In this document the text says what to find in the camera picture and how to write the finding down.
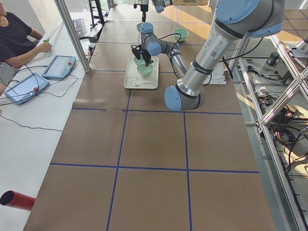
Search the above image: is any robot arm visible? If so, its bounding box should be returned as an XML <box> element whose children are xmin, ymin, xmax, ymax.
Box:
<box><xmin>132</xmin><ymin>0</ymin><xmax>285</xmax><ymax>111</ymax></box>
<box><xmin>134</xmin><ymin>0</ymin><xmax>176</xmax><ymax>23</ymax></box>

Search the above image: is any green bowl with ice cubes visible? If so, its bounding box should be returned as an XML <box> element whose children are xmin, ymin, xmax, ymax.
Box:
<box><xmin>172</xmin><ymin>28</ymin><xmax>189</xmax><ymax>42</ymax></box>

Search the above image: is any black keyboard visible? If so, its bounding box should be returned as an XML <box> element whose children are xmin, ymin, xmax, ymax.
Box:
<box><xmin>72</xmin><ymin>18</ymin><xmax>88</xmax><ymax>39</ymax></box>

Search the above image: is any blue teach pendant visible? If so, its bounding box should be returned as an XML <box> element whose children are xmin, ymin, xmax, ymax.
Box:
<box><xmin>42</xmin><ymin>55</ymin><xmax>76</xmax><ymax>79</ymax></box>
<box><xmin>4</xmin><ymin>73</ymin><xmax>50</xmax><ymax>104</ymax></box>

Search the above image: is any red cylinder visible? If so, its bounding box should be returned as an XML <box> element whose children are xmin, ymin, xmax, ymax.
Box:
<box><xmin>0</xmin><ymin>190</ymin><xmax>36</xmax><ymax>211</ymax></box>

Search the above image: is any aluminium side frame rail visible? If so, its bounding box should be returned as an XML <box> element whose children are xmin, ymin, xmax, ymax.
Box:
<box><xmin>230</xmin><ymin>36</ymin><xmax>308</xmax><ymax>231</ymax></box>

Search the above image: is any seated person black shirt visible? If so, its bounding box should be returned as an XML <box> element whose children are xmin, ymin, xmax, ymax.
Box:
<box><xmin>0</xmin><ymin>3</ymin><xmax>52</xmax><ymax>96</ymax></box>

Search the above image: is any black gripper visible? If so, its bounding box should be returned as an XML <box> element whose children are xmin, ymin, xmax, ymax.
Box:
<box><xmin>140</xmin><ymin>0</ymin><xmax>148</xmax><ymax>22</ymax></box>
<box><xmin>141</xmin><ymin>49</ymin><xmax>153</xmax><ymax>66</ymax></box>

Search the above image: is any cream bear tray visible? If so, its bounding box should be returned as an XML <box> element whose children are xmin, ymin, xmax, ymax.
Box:
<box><xmin>124</xmin><ymin>56</ymin><xmax>159</xmax><ymax>89</ymax></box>

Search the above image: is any far blue teach pendant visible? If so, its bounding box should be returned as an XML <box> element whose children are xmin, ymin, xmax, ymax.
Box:
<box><xmin>42</xmin><ymin>55</ymin><xmax>76</xmax><ymax>79</ymax></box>

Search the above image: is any near blue teach pendant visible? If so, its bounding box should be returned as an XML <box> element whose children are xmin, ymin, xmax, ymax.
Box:
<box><xmin>4</xmin><ymin>73</ymin><xmax>50</xmax><ymax>104</ymax></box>

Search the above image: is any white plastic spoon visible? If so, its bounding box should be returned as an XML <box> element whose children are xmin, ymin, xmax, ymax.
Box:
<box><xmin>134</xmin><ymin>81</ymin><xmax>154</xmax><ymax>87</ymax></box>

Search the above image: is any aluminium frame post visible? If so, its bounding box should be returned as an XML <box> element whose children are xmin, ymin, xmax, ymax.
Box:
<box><xmin>54</xmin><ymin>0</ymin><xmax>91</xmax><ymax>73</ymax></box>

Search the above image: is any green bowl on tray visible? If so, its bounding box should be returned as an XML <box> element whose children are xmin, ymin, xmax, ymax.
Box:
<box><xmin>137</xmin><ymin>64</ymin><xmax>154</xmax><ymax>77</ymax></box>

